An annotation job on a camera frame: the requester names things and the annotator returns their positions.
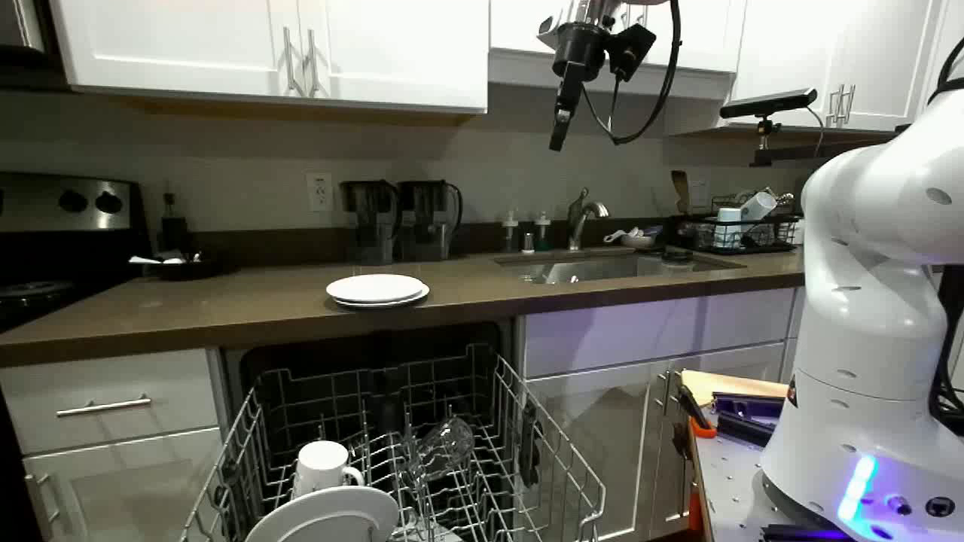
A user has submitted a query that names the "black counter dish rack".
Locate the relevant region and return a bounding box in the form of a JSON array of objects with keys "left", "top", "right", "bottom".
[{"left": 669, "top": 187, "right": 807, "bottom": 255}]

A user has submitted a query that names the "grey drawer with handle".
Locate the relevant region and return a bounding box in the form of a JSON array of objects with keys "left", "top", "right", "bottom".
[{"left": 0, "top": 347, "right": 224, "bottom": 458}]

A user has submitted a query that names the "white upper cabinet with handles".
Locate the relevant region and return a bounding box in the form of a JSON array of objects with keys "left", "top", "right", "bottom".
[{"left": 48, "top": 0, "right": 492, "bottom": 117}]

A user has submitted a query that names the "wire dishwasher rack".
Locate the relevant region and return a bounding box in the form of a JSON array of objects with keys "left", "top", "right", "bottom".
[{"left": 178, "top": 343, "right": 611, "bottom": 542}]

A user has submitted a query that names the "steel sink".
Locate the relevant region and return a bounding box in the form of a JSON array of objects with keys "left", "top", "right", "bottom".
[{"left": 495, "top": 251, "right": 746, "bottom": 289}]

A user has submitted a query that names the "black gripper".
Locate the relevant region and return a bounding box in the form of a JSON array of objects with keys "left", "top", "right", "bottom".
[{"left": 535, "top": 12, "right": 615, "bottom": 155}]

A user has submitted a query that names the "white mug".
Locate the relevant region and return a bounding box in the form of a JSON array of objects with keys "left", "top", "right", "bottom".
[{"left": 288, "top": 437, "right": 367, "bottom": 500}]

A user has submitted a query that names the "orange black hand tool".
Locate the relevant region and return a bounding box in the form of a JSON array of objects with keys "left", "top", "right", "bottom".
[{"left": 674, "top": 379, "right": 723, "bottom": 444}]

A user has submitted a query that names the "dark bottle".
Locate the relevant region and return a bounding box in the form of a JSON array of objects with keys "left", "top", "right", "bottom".
[{"left": 153, "top": 189, "right": 195, "bottom": 255}]

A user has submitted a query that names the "grey sink base cabinet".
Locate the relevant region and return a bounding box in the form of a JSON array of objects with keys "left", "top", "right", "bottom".
[{"left": 515, "top": 287, "right": 807, "bottom": 542}]

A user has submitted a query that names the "grey lower cabinet door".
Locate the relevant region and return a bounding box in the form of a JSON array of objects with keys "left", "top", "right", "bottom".
[{"left": 19, "top": 427, "right": 230, "bottom": 542}]

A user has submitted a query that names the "wooden board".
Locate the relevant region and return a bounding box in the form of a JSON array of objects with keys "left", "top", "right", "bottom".
[{"left": 678, "top": 367, "right": 791, "bottom": 411}]

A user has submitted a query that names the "white wall outlet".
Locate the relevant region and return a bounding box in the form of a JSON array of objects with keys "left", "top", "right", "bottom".
[{"left": 305, "top": 169, "right": 333, "bottom": 214}]

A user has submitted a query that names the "dark pan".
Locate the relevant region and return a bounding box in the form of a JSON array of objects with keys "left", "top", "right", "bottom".
[{"left": 126, "top": 251, "right": 237, "bottom": 284}]

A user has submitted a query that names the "clear drinking glass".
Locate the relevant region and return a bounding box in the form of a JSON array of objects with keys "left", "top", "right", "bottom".
[{"left": 403, "top": 411, "right": 486, "bottom": 507}]

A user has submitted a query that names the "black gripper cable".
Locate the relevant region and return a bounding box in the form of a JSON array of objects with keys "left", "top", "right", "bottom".
[{"left": 578, "top": 0, "right": 687, "bottom": 147}]

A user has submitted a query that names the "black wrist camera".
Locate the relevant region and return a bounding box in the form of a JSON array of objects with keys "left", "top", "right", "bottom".
[{"left": 603, "top": 20, "right": 660, "bottom": 86}]

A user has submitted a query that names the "large white dinner plate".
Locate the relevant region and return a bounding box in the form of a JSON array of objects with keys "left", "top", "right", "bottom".
[{"left": 240, "top": 482, "right": 403, "bottom": 542}]

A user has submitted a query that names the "white stacked plate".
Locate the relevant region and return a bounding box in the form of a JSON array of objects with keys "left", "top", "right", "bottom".
[
  {"left": 322, "top": 272, "right": 434, "bottom": 309},
  {"left": 325, "top": 289, "right": 431, "bottom": 313}
]

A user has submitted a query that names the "black rack clip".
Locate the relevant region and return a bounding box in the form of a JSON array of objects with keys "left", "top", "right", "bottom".
[{"left": 515, "top": 426, "right": 545, "bottom": 486}]

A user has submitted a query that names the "black camera on stand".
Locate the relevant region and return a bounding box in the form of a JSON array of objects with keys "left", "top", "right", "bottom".
[{"left": 716, "top": 89, "right": 821, "bottom": 169}]

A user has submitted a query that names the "steel range hood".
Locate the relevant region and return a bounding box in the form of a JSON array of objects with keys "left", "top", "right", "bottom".
[{"left": 0, "top": 0, "right": 53, "bottom": 59}]

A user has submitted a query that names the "chrome faucet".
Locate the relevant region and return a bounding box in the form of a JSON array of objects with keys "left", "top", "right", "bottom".
[{"left": 564, "top": 189, "right": 611, "bottom": 255}]

